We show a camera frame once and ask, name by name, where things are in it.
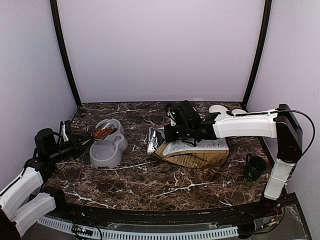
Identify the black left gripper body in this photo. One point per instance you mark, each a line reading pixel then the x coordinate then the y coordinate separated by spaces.
pixel 69 151

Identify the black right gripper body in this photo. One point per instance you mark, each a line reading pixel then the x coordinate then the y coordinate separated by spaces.
pixel 184 132

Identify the translucent double pet bowl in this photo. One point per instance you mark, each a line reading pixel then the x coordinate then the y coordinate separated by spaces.
pixel 108 153

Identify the silver metal scoop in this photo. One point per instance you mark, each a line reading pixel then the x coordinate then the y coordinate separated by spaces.
pixel 114 130

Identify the brown pet food bag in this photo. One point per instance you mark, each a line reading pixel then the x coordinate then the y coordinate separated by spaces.
pixel 204 154

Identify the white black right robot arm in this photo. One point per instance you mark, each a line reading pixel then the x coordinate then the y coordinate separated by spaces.
pixel 221 123

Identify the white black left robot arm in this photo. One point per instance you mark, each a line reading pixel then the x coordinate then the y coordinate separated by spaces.
pixel 25 200

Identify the brown pet food kibble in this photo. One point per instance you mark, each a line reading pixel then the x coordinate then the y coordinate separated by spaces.
pixel 100 133

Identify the white ceramic bowl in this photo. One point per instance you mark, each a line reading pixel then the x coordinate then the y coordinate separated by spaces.
pixel 218 109

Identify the dark rimmed white bowl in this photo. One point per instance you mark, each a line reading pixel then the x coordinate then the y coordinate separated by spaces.
pixel 238 111

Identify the dark green mug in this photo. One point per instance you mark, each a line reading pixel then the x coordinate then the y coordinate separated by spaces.
pixel 255 166

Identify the white cable duct strip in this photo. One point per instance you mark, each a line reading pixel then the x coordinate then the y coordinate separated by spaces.
pixel 135 232

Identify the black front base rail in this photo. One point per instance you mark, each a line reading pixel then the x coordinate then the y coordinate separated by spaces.
pixel 239 214

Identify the black corner frame post left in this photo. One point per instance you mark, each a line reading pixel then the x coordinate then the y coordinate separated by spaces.
pixel 63 51

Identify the black corner frame post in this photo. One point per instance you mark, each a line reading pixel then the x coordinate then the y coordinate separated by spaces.
pixel 63 51
pixel 258 53

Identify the black corner frame post right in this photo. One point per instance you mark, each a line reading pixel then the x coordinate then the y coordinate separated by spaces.
pixel 258 53

